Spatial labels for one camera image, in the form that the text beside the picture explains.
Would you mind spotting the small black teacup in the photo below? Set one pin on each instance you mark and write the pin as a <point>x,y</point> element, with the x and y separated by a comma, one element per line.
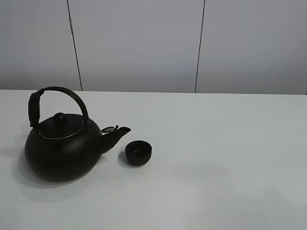
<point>138,152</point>

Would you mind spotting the black round teapot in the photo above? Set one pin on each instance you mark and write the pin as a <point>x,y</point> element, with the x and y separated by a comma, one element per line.
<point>65,147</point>

